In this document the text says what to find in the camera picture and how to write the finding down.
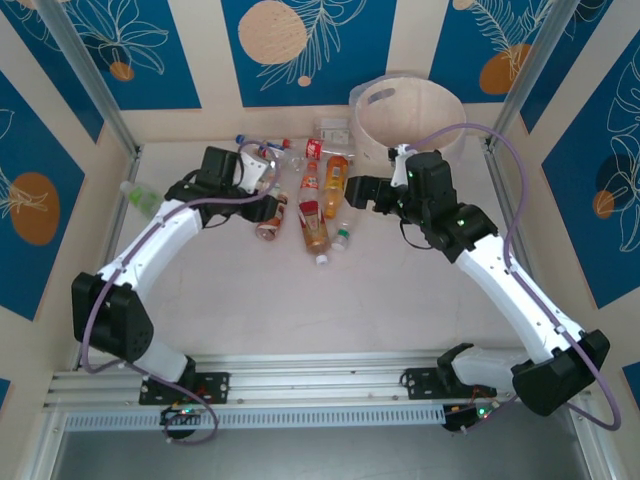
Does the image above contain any bottle brown label red cap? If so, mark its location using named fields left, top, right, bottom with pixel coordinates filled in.
left=255, top=192, right=290, bottom=244

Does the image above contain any tea bottle red gold label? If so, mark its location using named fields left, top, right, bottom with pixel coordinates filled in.
left=298, top=199, right=334, bottom=267

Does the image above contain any clear bottle orange cap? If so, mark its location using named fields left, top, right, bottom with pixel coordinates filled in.
left=298, top=160, right=321, bottom=204

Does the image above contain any Pepsi bottle blue label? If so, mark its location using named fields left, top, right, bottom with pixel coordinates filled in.
left=235, top=133, right=305, bottom=170

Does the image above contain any Coca-Cola bottle red label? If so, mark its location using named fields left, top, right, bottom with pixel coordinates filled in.
left=289, top=138, right=357, bottom=160

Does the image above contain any clear bottle green neck ring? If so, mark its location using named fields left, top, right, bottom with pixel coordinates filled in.
left=329, top=209, right=362, bottom=251

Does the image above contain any square clear bottle white label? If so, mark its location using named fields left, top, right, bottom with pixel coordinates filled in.
left=315, top=117, right=351, bottom=146

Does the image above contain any clear bottle green label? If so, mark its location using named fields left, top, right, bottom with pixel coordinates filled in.
left=119, top=180, right=164, bottom=217

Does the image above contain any white plastic bin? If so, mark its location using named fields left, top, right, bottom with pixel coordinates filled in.
left=348, top=74, right=469, bottom=164

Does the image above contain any right controller board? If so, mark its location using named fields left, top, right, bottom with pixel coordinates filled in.
left=442, top=402, right=501, bottom=434

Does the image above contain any controller board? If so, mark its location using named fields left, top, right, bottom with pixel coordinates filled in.
left=159, top=405, right=204, bottom=427
left=442, top=402, right=501, bottom=434

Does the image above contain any left controller board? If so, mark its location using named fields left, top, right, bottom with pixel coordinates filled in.
left=159, top=405, right=204, bottom=427

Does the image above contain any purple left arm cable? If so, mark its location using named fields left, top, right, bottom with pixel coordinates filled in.
left=78, top=140, right=281, bottom=445

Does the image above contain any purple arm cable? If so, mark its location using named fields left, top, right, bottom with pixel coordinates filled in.
left=397, top=122, right=624, bottom=436
left=78, top=140, right=281, bottom=445

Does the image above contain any aluminium side rail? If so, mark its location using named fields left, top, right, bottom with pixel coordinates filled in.
left=482, top=139, right=564, bottom=361
left=73, top=147, right=144, bottom=374

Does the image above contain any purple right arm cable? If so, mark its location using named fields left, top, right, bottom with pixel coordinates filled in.
left=397, top=122, right=624, bottom=436

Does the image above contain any aluminium frame post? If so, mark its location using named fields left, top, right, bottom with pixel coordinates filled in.
left=487, top=0, right=586, bottom=151
left=34, top=0, right=142, bottom=157

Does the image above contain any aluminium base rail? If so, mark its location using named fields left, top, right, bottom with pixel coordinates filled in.
left=42, top=351, right=595, bottom=410

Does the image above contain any white slotted cable duct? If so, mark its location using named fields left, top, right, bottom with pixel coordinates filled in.
left=63, top=405, right=447, bottom=432

